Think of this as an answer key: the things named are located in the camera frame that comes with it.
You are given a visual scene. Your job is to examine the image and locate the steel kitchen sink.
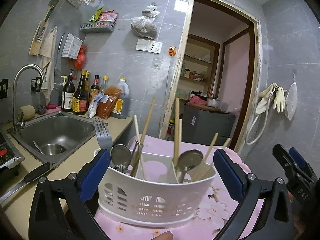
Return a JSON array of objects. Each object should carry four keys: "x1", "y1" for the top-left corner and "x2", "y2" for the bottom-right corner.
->
[{"x1": 8, "y1": 112, "x2": 95, "y2": 166}]

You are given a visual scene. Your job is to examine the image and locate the dark soy sauce bottle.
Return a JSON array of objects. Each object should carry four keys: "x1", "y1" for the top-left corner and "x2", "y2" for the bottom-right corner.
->
[{"x1": 72, "y1": 69, "x2": 88, "y2": 115}]

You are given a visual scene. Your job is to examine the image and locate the kitchen knife black handle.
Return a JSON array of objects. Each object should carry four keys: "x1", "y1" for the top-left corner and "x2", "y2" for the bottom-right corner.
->
[{"x1": 0, "y1": 163, "x2": 53, "y2": 203}]

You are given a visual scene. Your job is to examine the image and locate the orange spice bag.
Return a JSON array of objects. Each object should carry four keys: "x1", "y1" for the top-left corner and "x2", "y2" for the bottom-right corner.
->
[{"x1": 97, "y1": 86, "x2": 121, "y2": 120}]

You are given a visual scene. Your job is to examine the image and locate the hanging mesh bag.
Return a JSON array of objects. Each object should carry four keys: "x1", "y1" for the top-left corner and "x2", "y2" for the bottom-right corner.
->
[{"x1": 285, "y1": 73, "x2": 298, "y2": 121}]

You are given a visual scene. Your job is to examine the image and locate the dark wine bottle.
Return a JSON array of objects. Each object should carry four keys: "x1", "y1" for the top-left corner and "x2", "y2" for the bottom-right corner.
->
[{"x1": 61, "y1": 69, "x2": 75, "y2": 112}]

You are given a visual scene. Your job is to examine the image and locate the dark grey cabinet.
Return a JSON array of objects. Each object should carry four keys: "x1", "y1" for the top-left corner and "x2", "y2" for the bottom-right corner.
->
[{"x1": 182, "y1": 105, "x2": 236, "y2": 146}]

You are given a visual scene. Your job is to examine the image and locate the hanging beige towel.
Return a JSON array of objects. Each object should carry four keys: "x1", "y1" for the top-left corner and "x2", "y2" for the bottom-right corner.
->
[{"x1": 39, "y1": 27, "x2": 57, "y2": 104}]

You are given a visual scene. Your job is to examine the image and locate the white wall switch panel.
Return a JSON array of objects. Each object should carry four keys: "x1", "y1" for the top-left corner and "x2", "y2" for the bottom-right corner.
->
[{"x1": 135, "y1": 39, "x2": 163, "y2": 54}]

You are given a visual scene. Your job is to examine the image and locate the orange wall hook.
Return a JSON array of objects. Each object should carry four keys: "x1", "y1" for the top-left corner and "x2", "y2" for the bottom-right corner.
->
[{"x1": 168, "y1": 46, "x2": 177, "y2": 57}]

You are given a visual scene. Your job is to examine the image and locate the large steel spoon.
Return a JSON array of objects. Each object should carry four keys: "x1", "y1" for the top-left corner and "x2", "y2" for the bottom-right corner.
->
[{"x1": 177, "y1": 150, "x2": 203, "y2": 184}]

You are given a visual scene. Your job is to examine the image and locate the hanging plastic bag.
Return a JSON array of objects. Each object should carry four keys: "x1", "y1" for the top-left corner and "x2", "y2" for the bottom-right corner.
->
[{"x1": 130, "y1": 2, "x2": 159, "y2": 40}]

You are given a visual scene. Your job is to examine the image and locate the wooden cutting board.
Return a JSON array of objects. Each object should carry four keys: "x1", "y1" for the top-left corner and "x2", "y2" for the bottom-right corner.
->
[{"x1": 29, "y1": 0, "x2": 59, "y2": 56}]

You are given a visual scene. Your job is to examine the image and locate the wooden door frame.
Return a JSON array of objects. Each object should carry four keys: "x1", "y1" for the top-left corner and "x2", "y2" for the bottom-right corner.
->
[{"x1": 159, "y1": 0, "x2": 263, "y2": 154}]

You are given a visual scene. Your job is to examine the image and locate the grey wall shelf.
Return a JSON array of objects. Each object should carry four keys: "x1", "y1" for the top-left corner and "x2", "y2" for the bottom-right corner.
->
[{"x1": 80, "y1": 21, "x2": 116, "y2": 33}]

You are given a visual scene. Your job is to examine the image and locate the white rubber gloves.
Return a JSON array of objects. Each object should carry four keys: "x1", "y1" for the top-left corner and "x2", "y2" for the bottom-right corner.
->
[{"x1": 255, "y1": 83, "x2": 287, "y2": 115}]

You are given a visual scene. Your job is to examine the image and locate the white plastic utensil holder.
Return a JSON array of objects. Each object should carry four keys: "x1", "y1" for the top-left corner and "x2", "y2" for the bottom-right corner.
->
[{"x1": 98, "y1": 152, "x2": 217, "y2": 228}]

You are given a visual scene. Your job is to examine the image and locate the red plastic bag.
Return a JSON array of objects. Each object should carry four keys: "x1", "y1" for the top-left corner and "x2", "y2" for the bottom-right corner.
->
[{"x1": 73, "y1": 45, "x2": 86, "y2": 70}]

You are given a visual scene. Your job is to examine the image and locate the person's left hand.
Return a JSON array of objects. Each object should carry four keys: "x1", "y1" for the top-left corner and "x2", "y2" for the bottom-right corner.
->
[{"x1": 152, "y1": 231, "x2": 174, "y2": 240}]

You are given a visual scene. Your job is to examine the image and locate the steel fork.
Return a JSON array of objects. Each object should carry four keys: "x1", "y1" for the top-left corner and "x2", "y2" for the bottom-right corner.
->
[{"x1": 93, "y1": 118, "x2": 113, "y2": 151}]

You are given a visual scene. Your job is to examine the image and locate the white hose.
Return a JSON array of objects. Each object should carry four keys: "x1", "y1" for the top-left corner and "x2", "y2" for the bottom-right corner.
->
[{"x1": 245, "y1": 92, "x2": 272, "y2": 145}]

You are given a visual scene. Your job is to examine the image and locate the chrome sink faucet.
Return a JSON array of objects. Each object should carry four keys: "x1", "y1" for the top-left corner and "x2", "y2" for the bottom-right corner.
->
[{"x1": 12, "y1": 63, "x2": 47, "y2": 133}]

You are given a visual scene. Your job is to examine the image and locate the white wall box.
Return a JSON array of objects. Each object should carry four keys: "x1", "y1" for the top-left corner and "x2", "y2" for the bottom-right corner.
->
[{"x1": 61, "y1": 33, "x2": 83, "y2": 60}]

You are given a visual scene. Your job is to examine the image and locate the pink floral table cloth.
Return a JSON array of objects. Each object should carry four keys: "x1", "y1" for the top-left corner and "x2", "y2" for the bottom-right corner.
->
[{"x1": 93, "y1": 134, "x2": 266, "y2": 240}]

